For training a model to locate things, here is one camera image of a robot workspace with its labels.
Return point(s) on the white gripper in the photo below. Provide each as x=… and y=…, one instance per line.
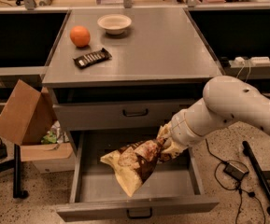
x=179, y=129

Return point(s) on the brown chip bag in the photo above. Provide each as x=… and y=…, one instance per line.
x=134, y=164

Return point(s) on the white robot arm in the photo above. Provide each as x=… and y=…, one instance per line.
x=226, y=100

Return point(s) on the open grey middle drawer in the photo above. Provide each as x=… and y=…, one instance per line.
x=175, y=187

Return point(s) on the closed grey top drawer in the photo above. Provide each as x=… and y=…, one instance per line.
x=115, y=115

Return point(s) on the grey drawer cabinet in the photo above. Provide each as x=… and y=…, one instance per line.
x=159, y=57

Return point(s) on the black power adapter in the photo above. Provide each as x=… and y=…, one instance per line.
x=234, y=172

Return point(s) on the black snack bar wrapper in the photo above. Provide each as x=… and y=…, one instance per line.
x=92, y=58

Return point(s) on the white power strip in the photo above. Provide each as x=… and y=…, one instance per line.
x=253, y=61

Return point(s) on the green snack packet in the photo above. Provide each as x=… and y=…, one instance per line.
x=49, y=138

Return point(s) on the black metal floor bar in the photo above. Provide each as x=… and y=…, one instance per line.
x=258, y=170

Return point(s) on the white paper bowl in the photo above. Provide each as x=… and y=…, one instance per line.
x=114, y=24

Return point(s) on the orange fruit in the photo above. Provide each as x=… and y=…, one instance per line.
x=80, y=36

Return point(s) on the brown cardboard box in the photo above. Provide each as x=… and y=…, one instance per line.
x=25, y=120

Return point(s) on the black metal stand leg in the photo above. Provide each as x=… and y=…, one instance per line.
x=15, y=165

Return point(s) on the black plug adapter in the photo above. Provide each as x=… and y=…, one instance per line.
x=3, y=151

